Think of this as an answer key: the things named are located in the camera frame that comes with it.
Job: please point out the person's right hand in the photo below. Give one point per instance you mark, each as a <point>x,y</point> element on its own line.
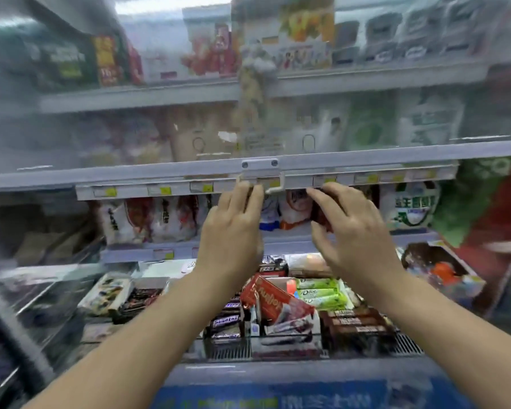
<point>357,242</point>

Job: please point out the person's left hand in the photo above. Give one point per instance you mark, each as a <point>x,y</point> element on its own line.
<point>230,242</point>

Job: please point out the person's left fingers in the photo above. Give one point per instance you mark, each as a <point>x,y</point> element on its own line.
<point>242,200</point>

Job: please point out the person's right thumb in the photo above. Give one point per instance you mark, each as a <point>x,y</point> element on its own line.
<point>321,240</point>

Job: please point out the glass freezer door white frame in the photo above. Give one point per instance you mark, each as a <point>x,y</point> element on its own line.
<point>153,173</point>

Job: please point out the person's right forearm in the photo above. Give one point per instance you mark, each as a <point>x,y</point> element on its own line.
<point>447,336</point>

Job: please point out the person's left forearm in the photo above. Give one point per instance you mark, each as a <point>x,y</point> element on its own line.
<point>144,340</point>

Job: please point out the dark red packet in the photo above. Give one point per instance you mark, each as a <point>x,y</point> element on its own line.
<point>319,215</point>

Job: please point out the beige ice cream packet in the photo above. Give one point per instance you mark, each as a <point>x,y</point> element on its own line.
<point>308,264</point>

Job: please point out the white and orange packet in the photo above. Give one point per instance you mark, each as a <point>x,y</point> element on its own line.
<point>291,210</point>

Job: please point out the stack of green ice bars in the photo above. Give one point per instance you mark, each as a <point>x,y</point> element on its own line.
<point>321,293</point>

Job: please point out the black ice cream packet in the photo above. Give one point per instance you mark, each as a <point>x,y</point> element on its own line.
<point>273,264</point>

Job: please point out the red wafer ice cream box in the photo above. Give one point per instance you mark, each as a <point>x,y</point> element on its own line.
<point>272,298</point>

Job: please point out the beige frozen food packet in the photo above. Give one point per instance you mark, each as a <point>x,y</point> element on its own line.
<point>200,136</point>

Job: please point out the white frozen food packet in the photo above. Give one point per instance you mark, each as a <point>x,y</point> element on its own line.
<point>298,131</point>

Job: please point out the row of white red packets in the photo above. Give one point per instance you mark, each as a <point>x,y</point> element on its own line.
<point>153,219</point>

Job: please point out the white bag green label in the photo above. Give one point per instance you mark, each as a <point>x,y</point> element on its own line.
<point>411,206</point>

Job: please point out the stack of brown chocolate bars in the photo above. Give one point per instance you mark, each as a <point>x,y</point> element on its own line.
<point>355,330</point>

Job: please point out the white shelf with price tags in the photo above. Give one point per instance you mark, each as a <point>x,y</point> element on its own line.
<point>144,252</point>

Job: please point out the open box with orange packets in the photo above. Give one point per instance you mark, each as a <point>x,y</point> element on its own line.
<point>440,268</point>

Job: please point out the stack of dark blue bars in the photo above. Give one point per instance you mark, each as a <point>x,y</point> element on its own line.
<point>225,321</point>

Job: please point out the light green packet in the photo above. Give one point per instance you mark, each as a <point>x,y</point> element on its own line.
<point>371,125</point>

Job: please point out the black ice cream packets box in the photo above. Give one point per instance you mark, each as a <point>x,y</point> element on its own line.
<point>138,300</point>

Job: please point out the white box with red fruit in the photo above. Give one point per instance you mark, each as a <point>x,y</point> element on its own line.
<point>196,46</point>

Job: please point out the white packet green print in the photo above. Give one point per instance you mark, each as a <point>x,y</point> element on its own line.
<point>430,121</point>

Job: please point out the blue freezer front label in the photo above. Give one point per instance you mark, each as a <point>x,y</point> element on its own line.
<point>281,398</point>

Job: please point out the white colourful ice cream box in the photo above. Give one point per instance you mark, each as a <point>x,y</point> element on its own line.
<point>106,291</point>

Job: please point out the large green and red bag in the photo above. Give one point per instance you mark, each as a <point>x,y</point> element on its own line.
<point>481,195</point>

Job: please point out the white box with orange fruit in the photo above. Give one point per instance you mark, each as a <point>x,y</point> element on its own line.
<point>298,29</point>

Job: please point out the red and yellow box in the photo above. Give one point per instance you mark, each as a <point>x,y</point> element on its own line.
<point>107,59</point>

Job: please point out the row of grey tubs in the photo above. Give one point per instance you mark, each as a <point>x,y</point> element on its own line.
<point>408,31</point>

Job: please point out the green and black box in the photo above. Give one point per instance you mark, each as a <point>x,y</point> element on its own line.
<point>61,63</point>

